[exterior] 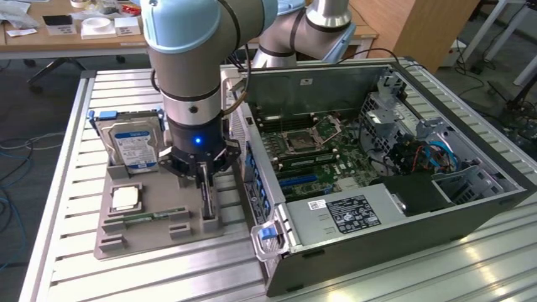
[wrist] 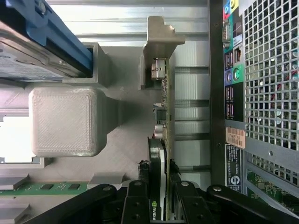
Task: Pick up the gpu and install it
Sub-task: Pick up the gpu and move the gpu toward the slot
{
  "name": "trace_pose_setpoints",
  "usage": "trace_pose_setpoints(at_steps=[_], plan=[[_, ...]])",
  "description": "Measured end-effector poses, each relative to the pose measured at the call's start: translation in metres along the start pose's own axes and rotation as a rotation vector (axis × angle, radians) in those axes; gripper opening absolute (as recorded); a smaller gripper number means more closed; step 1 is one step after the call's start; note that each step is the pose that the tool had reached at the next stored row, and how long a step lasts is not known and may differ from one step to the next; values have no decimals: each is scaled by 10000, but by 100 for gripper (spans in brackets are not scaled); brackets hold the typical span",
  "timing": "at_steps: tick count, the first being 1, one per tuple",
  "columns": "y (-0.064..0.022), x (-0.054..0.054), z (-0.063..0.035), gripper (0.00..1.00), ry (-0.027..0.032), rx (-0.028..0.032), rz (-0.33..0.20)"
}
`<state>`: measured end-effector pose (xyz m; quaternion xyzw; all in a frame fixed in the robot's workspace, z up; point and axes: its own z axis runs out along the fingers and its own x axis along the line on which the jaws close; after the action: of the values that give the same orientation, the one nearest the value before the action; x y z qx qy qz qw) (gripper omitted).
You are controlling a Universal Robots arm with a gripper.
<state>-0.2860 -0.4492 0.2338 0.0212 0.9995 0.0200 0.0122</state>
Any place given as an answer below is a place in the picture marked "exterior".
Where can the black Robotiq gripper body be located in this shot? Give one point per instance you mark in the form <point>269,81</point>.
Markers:
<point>197,138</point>

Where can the low-profile Nvidia graphics card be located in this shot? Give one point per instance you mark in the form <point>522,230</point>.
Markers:
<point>206,201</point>

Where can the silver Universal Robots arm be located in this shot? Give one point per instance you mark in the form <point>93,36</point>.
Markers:
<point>184,63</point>

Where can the blue slot clip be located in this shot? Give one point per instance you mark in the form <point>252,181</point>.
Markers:
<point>257,186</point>
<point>250,165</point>
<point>248,149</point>
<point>261,199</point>

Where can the hard disk with blue carrier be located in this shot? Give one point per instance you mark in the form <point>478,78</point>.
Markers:
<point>129,148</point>

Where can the silver CPU chip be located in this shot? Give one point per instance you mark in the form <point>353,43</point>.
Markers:
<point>124,198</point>

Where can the long black expansion slot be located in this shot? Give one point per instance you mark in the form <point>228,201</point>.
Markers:
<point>293,168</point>

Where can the green RAM stick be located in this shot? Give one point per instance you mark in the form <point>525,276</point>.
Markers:
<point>146,217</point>
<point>306,159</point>

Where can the CPU socket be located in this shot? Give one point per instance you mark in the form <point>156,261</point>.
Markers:
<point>300,143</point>

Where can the grey plastic parts rack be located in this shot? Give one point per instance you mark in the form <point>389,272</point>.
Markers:
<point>158,232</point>

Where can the metal socket cover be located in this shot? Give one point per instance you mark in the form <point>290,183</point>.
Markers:
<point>326,116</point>

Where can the blue case latch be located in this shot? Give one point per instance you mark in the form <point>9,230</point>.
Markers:
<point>268,234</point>

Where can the silver power supply unit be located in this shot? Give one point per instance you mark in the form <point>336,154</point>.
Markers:
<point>306,220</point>

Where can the white case sticker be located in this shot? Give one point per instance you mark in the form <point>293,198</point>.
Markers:
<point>306,82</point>

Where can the silver chipset heat sink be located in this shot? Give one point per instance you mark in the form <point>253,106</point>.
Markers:
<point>346,183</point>

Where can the metal drive cage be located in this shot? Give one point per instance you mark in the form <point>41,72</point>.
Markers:
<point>389,126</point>

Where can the white labelled box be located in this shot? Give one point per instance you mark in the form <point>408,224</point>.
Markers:
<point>125,23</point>

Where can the flat white square box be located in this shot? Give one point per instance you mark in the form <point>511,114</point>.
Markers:
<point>98,34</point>

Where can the black office chair base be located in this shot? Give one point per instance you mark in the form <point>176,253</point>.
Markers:
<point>54,67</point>

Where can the red packet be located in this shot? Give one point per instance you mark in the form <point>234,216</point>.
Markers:
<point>129,9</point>

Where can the wide white tape roll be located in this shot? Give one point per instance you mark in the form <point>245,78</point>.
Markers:
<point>86,24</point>

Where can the clear bag with dark parts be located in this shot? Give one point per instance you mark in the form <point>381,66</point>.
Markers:
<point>106,9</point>

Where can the open black PC case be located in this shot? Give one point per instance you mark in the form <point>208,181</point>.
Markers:
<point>377,251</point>

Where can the white box with black lid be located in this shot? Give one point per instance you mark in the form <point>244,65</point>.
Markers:
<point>58,20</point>

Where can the small beige tape roll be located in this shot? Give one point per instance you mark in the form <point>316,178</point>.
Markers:
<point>73,4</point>

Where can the white paper tag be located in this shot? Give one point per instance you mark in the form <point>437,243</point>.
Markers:
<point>20,32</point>

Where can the grey plastic bag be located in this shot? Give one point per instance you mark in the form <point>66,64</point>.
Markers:
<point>16,19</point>

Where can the metal disk bay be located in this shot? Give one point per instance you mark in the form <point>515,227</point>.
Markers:
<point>473,185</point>

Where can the wooden cabinet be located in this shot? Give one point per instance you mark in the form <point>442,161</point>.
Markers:
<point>420,31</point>

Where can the white electrical box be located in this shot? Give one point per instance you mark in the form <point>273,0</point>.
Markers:
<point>454,53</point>

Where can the black floor stand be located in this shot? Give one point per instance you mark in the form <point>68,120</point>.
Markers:
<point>519,100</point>

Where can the white table frame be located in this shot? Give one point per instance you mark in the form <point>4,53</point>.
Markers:
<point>481,31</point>

